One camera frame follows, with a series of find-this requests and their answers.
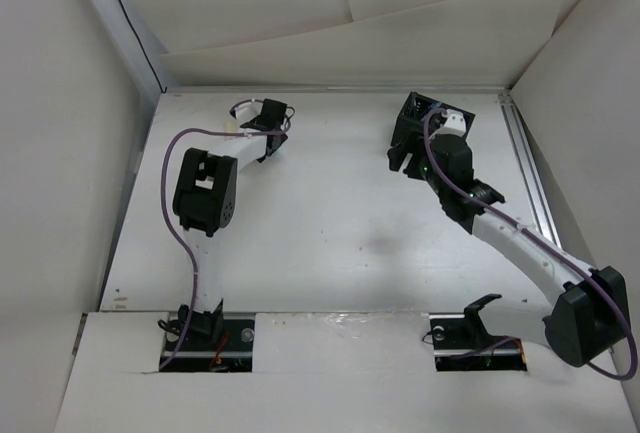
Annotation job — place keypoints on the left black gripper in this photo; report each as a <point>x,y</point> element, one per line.
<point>283,140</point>

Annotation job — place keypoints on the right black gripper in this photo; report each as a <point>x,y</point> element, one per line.
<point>397,156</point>

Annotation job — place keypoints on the yellow highlighter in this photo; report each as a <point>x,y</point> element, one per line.
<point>231,127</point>

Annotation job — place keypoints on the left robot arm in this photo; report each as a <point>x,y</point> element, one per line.
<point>204,203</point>

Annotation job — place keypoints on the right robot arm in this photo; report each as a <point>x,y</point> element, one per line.
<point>586,311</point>

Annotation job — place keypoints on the black two-compartment organizer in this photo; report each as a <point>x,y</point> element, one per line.
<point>414,110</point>

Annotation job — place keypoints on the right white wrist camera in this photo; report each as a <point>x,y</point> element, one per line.
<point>454,123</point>

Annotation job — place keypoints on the aluminium side rail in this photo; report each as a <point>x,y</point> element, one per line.
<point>541,211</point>

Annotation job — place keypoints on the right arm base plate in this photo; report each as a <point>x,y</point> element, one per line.
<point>462,344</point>

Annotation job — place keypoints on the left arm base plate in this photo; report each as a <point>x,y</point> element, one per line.
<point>230,352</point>

